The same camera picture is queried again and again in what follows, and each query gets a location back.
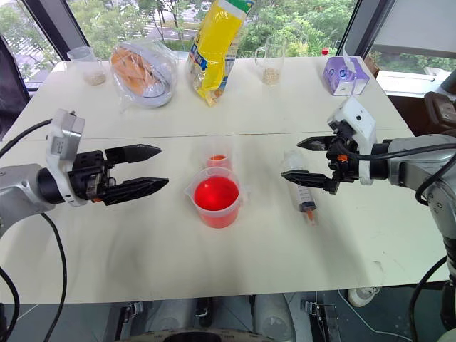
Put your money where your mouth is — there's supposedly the plastic bag with bread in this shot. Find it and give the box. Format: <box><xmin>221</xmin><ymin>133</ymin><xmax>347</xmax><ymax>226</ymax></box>
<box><xmin>109</xmin><ymin>38</ymin><xmax>180</xmax><ymax>114</ymax></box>

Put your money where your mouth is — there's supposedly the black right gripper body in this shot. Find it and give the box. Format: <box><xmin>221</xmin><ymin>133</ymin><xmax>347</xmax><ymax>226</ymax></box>
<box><xmin>325</xmin><ymin>120</ymin><xmax>361</xmax><ymax>183</ymax></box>

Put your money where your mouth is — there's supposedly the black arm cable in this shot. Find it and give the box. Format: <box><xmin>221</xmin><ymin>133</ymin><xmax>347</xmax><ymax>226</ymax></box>
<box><xmin>0</xmin><ymin>118</ymin><xmax>68</xmax><ymax>342</ymax></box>
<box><xmin>338</xmin><ymin>140</ymin><xmax>456</xmax><ymax>336</ymax></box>

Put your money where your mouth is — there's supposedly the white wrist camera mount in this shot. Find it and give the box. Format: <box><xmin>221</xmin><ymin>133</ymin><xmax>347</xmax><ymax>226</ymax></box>
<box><xmin>327</xmin><ymin>97</ymin><xmax>378</xmax><ymax>186</ymax></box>
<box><xmin>45</xmin><ymin>108</ymin><xmax>88</xmax><ymax>207</ymax></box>

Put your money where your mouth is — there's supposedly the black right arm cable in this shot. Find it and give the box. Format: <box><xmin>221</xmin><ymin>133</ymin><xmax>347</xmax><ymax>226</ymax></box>
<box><xmin>338</xmin><ymin>140</ymin><xmax>456</xmax><ymax>336</ymax></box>

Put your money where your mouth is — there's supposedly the brown chair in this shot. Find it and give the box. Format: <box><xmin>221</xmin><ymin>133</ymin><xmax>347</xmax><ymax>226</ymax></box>
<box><xmin>409</xmin><ymin>90</ymin><xmax>456</xmax><ymax>138</ymax></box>

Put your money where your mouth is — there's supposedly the yellow snack bag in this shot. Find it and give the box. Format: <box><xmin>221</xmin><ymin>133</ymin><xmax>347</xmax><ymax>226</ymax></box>
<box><xmin>186</xmin><ymin>0</ymin><xmax>253</xmax><ymax>108</ymax></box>

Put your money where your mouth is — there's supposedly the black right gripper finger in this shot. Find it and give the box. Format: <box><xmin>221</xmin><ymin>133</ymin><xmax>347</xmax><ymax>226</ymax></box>
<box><xmin>280</xmin><ymin>170</ymin><xmax>339</xmax><ymax>195</ymax></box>
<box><xmin>296</xmin><ymin>135</ymin><xmax>338</xmax><ymax>152</ymax></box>

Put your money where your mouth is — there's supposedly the small clear plastic cup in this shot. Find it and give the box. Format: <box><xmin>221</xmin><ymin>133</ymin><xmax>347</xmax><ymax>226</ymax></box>
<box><xmin>203</xmin><ymin>135</ymin><xmax>234</xmax><ymax>172</ymax></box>

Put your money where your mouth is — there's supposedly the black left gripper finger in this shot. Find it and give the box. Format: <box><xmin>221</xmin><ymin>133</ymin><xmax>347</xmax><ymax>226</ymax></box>
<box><xmin>98</xmin><ymin>176</ymin><xmax>170</xmax><ymax>207</ymax></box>
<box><xmin>104</xmin><ymin>143</ymin><xmax>162</xmax><ymax>165</ymax></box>

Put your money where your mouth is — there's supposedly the clear plastic syringe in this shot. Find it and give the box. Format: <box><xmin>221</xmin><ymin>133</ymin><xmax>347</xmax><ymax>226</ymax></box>
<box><xmin>283</xmin><ymin>149</ymin><xmax>320</xmax><ymax>227</ymax></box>

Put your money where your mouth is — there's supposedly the purple and white box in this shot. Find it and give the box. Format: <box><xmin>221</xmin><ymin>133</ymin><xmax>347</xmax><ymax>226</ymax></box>
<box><xmin>321</xmin><ymin>55</ymin><xmax>370</xmax><ymax>98</ymax></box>

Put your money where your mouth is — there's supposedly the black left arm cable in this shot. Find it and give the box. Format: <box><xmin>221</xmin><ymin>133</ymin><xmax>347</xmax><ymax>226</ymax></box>
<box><xmin>0</xmin><ymin>118</ymin><xmax>68</xmax><ymax>342</ymax></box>

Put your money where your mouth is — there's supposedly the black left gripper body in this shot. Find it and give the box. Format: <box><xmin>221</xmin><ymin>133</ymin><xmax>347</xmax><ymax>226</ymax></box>
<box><xmin>67</xmin><ymin>150</ymin><xmax>118</xmax><ymax>203</ymax></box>

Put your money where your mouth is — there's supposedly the clear glass with grains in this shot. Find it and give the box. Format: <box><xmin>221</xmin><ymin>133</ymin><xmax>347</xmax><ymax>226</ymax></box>
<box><xmin>254</xmin><ymin>34</ymin><xmax>288</xmax><ymax>87</ymax></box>

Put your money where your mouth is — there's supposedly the beaker with red liquid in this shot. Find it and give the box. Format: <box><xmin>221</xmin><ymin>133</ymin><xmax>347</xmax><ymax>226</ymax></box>
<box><xmin>183</xmin><ymin>167</ymin><xmax>244</xmax><ymax>230</ymax></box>

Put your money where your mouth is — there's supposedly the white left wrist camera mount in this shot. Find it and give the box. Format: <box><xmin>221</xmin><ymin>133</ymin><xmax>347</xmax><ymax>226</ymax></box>
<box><xmin>45</xmin><ymin>108</ymin><xmax>88</xmax><ymax>207</ymax></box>

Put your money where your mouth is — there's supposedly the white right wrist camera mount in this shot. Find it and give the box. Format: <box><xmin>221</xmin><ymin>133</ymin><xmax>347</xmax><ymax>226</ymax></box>
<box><xmin>327</xmin><ymin>97</ymin><xmax>378</xmax><ymax>186</ymax></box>

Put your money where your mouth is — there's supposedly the clear measuring cup with grains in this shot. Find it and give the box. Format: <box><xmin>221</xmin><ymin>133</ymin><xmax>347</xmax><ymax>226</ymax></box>
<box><xmin>66</xmin><ymin>46</ymin><xmax>108</xmax><ymax>86</ymax></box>

